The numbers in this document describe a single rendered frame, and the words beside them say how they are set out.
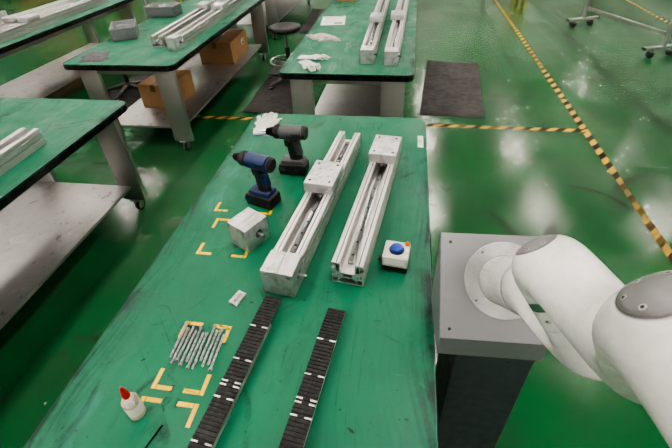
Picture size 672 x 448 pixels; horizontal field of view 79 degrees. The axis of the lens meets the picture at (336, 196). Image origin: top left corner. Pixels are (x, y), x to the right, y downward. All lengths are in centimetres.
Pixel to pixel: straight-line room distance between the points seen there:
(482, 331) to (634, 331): 78
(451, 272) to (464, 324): 13
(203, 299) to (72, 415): 40
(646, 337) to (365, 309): 94
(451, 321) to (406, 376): 18
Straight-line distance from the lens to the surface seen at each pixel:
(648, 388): 37
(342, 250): 126
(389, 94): 291
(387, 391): 110
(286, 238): 132
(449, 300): 109
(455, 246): 109
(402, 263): 128
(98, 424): 122
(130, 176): 300
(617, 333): 37
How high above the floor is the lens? 175
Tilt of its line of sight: 37 degrees down
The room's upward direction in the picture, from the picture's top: 3 degrees counter-clockwise
